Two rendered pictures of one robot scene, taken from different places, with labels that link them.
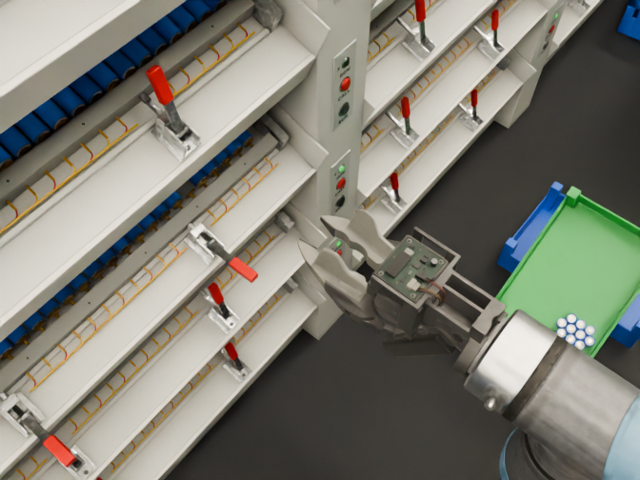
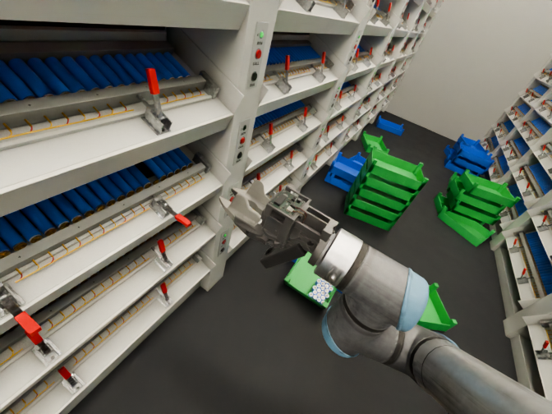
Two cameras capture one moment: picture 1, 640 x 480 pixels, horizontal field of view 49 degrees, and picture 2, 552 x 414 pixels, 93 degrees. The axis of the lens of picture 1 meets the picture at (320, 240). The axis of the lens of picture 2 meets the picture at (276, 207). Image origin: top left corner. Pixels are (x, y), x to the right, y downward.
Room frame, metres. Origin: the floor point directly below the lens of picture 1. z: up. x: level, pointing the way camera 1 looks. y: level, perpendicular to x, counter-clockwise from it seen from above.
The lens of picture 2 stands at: (0.00, 0.05, 0.97)
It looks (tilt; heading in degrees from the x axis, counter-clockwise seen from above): 40 degrees down; 339
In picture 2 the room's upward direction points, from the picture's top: 19 degrees clockwise
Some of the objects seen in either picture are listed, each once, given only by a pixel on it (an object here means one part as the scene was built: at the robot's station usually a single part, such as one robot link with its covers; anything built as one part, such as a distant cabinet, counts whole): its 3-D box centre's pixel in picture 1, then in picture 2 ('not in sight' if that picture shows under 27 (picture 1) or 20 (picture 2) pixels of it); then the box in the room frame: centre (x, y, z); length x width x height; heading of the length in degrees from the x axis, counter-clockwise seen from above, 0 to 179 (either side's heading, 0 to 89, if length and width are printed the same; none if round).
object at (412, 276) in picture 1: (433, 304); (296, 227); (0.30, -0.11, 0.66); 0.12 x 0.08 x 0.09; 51
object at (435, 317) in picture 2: not in sight; (412, 301); (0.49, -0.92, 0.04); 0.30 x 0.20 x 0.08; 80
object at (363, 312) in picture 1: (366, 298); (257, 227); (0.32, -0.05, 0.64); 0.09 x 0.05 x 0.02; 59
